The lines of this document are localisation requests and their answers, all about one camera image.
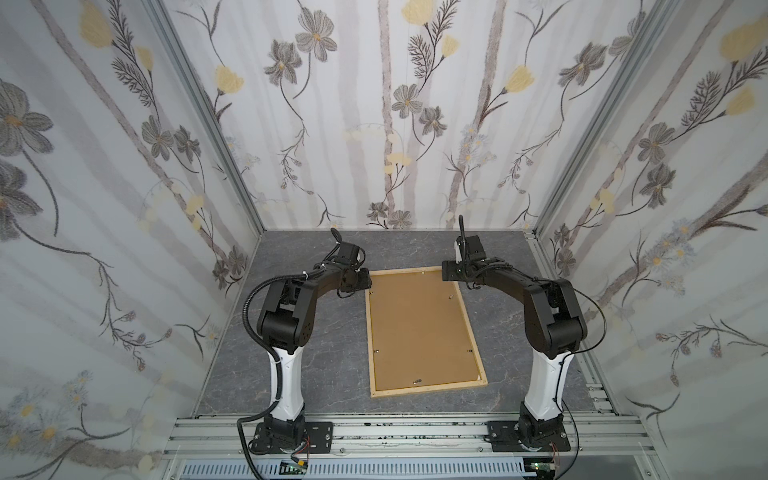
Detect brown wooden backing board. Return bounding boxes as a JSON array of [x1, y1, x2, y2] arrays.
[[369, 270, 483, 392]]

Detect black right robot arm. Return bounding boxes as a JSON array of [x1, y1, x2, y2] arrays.
[[442, 220, 588, 444]]

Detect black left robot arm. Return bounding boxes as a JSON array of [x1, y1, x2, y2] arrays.
[[249, 240, 372, 435]]

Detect black corrugated left cable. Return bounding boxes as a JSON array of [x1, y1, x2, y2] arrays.
[[235, 272, 313, 480]]

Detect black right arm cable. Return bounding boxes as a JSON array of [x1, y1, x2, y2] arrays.
[[554, 287, 608, 480]]

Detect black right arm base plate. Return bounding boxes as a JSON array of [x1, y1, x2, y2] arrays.
[[485, 417, 572, 453]]

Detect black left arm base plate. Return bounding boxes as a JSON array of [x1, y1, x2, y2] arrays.
[[248, 419, 334, 455]]

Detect white slotted cable duct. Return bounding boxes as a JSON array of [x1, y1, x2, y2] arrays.
[[179, 457, 538, 480]]

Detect aluminium corner post left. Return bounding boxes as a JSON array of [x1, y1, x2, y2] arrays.
[[142, 0, 266, 237]]

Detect aluminium corner post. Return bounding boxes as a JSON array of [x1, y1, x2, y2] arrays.
[[142, 0, 266, 237], [532, 0, 680, 239]]

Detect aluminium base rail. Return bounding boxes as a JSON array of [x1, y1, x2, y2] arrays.
[[152, 413, 669, 479]]

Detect aluminium corner post right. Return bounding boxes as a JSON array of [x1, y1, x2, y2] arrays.
[[532, 0, 680, 239]]

